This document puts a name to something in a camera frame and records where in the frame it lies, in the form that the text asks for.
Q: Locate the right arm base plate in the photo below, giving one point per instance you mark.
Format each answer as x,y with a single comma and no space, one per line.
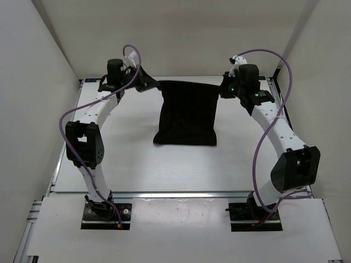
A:
245,217

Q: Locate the aluminium table edge rail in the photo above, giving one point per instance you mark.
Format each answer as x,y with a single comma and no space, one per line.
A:
181,194

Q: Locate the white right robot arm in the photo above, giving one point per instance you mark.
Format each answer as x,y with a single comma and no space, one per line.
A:
297,164

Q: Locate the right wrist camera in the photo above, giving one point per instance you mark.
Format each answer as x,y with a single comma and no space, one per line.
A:
236,61

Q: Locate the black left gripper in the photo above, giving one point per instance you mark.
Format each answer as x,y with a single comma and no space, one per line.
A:
145,81

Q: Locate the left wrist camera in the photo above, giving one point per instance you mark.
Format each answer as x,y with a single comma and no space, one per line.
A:
131,57

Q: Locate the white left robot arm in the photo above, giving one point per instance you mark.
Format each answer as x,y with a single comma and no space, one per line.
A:
86,148

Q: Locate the black skirt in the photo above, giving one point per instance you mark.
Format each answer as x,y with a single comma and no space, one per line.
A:
187,114

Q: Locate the blue left corner label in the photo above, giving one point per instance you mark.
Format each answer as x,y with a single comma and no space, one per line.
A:
91,80

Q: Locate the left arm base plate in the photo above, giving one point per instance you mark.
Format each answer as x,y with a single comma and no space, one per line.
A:
101,220

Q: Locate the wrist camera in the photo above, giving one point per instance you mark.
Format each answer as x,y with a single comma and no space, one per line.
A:
236,61
131,57

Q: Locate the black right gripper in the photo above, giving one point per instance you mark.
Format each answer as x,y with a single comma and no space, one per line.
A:
223,88

